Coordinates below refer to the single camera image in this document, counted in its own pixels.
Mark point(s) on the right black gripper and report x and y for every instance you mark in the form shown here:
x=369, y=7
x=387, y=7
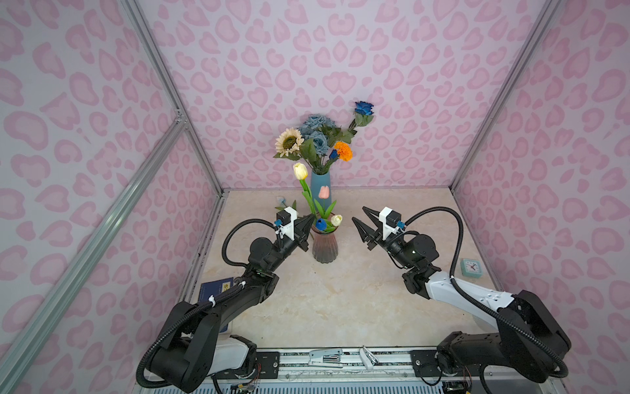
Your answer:
x=380, y=236

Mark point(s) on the dark blue tulip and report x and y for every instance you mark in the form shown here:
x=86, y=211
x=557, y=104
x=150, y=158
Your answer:
x=324, y=226
x=334, y=156

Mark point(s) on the red glass vase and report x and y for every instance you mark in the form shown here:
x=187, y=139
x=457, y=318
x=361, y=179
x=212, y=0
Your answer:
x=325, y=248

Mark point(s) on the white tulip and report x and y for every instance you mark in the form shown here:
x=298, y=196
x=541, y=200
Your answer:
x=335, y=221

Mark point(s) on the teal ceramic vase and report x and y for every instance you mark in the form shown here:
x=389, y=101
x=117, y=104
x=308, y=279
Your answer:
x=317, y=180

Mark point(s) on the yellow tulip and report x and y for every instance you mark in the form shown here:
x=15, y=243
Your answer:
x=301, y=174

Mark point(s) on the orange carnation stem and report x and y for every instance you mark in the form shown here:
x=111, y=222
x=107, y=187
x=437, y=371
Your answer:
x=344, y=150

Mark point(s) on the cream sunflower stem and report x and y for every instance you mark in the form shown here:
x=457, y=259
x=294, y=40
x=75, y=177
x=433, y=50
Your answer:
x=293, y=146

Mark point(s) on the dusty blue rose bouquet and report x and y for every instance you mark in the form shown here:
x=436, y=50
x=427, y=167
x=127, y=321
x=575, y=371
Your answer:
x=325, y=134

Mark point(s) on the blue rose stem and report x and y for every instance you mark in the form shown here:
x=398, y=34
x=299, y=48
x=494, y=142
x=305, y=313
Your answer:
x=363, y=116

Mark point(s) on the cream pink tulip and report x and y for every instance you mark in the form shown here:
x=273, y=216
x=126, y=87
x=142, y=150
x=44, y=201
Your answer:
x=324, y=203

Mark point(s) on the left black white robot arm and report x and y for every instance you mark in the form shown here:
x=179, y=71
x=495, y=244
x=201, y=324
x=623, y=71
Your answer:
x=184, y=352

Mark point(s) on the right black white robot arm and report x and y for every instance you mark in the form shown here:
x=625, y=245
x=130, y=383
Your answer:
x=526, y=337

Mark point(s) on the small teal clock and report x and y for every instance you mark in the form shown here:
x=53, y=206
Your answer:
x=471, y=268

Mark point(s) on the blue book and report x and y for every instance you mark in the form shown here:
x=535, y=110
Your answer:
x=210, y=291

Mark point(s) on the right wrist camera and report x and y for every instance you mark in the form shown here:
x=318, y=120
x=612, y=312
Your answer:
x=391, y=223

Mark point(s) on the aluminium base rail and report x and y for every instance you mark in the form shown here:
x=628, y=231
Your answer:
x=396, y=370

